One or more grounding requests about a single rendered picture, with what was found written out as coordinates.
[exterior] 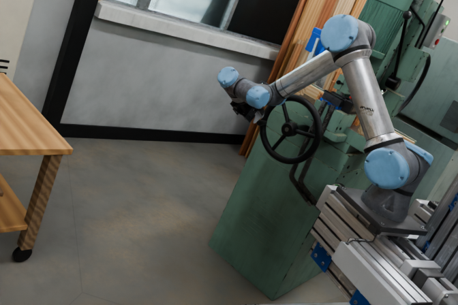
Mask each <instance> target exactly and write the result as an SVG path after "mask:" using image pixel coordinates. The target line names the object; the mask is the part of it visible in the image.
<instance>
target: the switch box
mask: <svg viewBox="0 0 458 305"><path fill-rule="evenodd" d="M435 12H436V11H435ZM435 12H434V13H433V15H432V16H431V18H430V20H429V22H428V24H427V26H426V27H425V30H424V31H423V34H422V36H421V38H420V40H419V42H418V43H419V44H420V43H421V41H422V39H423V37H424V35H425V33H426V31H427V28H428V26H429V24H430V22H431V20H432V18H433V16H434V14H435ZM446 21H448V24H449V22H450V21H451V19H450V18H449V17H448V16H446V15H443V14H441V13H439V12H438V13H437V15H436V17H435V19H434V22H433V24H432V26H431V28H430V30H429V32H428V34H427V36H426V38H425V41H424V42H423V45H422V46H425V47H427V48H430V49H432V50H434V49H435V48H436V46H437V45H435V42H436V40H437V39H440V38H441V37H442V35H443V33H444V32H445V30H446V28H447V26H448V24H447V25H446ZM444 25H446V26H445V27H444ZM443 28H444V32H443V33H441V30H442V29H443ZM439 34H441V35H439ZM433 45H434V47H433Z"/></svg>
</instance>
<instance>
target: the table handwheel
mask: <svg viewBox="0 0 458 305"><path fill-rule="evenodd" d="M286 101H295V102H298V103H301V104H302V105H304V106H305V107H306V108H307V109H308V110H309V111H310V113H311V115H312V117H313V119H314V123H315V135H314V134H312V133H308V131H309V128H310V127H308V126H307V125H297V124H296V123H293V122H290V119H289V116H288V112H287V109H286V104H285V102H284V103H283V104H282V105H281V106H282V109H283V111H284V117H285V120H286V122H285V123H284V124H283V125H282V126H281V132H282V134H283V135H282V136H281V137H280V138H279V139H278V141H277V142H276V143H275V144H274V145H273V147H271V145H270V144H269V141H268V138H267V135H266V125H262V126H260V138H261V141H262V144H263V146H264V148H265V150H266V151H267V152H268V154H270V156H272V158H274V159H275V160H277V161H279V162H281V163H285V164H297V163H302V162H304V161H306V160H307V159H308V158H310V157H311V156H312V155H313V154H314V153H315V152H316V150H317V148H318V147H319V144H320V141H321V138H322V121H321V118H320V115H319V113H318V111H317V109H316V108H315V106H314V105H313V104H312V103H311V102H310V101H308V100H307V99H306V98H304V97H301V96H299V95H291V96H289V97H288V98H287V99H286ZM275 107H276V106H269V105H268V106H267V107H266V109H265V110H264V116H263V118H261V120H264V121H266V122H267V120H268V117H269V114H270V113H271V111H272V110H273V109H274V108H275ZM296 134H300V135H304V136H307V137H310V138H313V139H314V140H313V142H312V145H311V146H310V148H309V149H308V150H307V151H306V152H305V153H304V154H302V155H300V156H298V157H293V158H290V157H284V156H281V155H280V154H278V153H277V152H275V149H276V148H277V147H278V146H279V144H280V143H281V142H282V141H283V140H284V139H285V137H292V136H295V135H296Z"/></svg>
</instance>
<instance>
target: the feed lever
mask: <svg viewBox="0 0 458 305"><path fill-rule="evenodd" d="M411 17H412V13H411V12H410V11H405V12H404V13H403V18H404V23H403V29H402V32H401V39H400V43H399V49H398V53H397V59H396V63H395V68H394V72H393V75H390V76H389V77H388V78H387V79H386V82H385V86H386V87H388V88H390V89H392V90H393V91H396V90H397V89H398V88H399V85H400V84H401V79H400V78H398V77H396V75H397V69H398V65H399V60H400V56H401V49H402V46H403V40H404V37H405V33H406V27H407V23H408V19H410V18H411Z"/></svg>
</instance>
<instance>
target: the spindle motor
mask: <svg viewBox="0 0 458 305"><path fill-rule="evenodd" d="M412 2H413V0H366V2H365V4H364V7H363V9H362V11H361V13H360V15H359V17H358V19H359V20H361V21H363V22H366V23H368V24H369V25H370V26H371V27H372V28H373V29H374V31H375V34H376V43H375V46H374V47H373V50H372V53H371V55H370V56H371V57H373V58H376V59H383V57H384V55H385V54H386V51H387V50H388V47H389V46H390V44H391V42H392V40H393V38H394V36H395V34H396V32H397V30H398V28H399V26H400V24H401V22H402V20H403V13H404V12H405V11H408V9H409V7H410V5H411V3H412Z"/></svg>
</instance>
